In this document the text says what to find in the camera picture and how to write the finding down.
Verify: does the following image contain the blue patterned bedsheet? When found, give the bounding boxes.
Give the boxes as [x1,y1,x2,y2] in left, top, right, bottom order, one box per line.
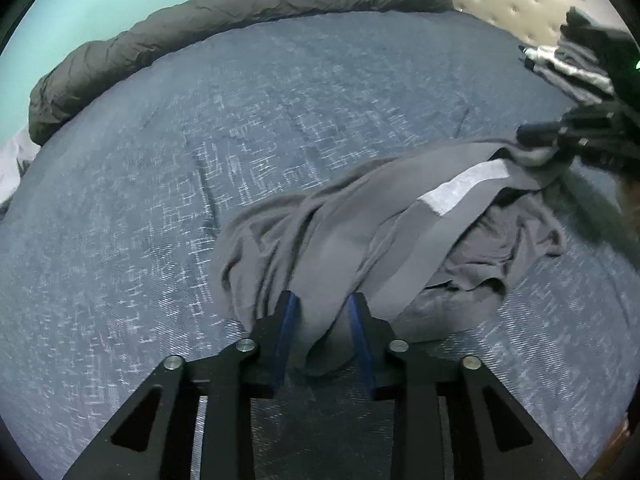
[0,10,640,480]

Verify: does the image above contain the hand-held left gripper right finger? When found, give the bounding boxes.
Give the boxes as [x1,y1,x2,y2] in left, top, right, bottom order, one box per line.
[347,292,581,480]

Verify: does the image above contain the dark grey rolled duvet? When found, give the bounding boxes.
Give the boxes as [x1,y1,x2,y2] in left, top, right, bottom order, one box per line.
[27,0,457,146]

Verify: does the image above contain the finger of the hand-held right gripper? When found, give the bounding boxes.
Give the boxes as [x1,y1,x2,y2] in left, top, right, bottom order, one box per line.
[517,110,576,151]

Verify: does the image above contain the stack of folded clothes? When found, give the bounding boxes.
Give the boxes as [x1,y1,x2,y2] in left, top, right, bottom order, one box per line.
[519,7,631,107]

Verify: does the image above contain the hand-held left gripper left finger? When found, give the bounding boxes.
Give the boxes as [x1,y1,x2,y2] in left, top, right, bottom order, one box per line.
[62,290,302,480]

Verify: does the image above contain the light grey blanket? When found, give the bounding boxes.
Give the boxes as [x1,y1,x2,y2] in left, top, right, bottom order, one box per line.
[0,127,41,211]

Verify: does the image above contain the grey boxer briefs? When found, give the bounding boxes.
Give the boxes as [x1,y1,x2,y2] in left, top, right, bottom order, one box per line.
[212,132,576,378]

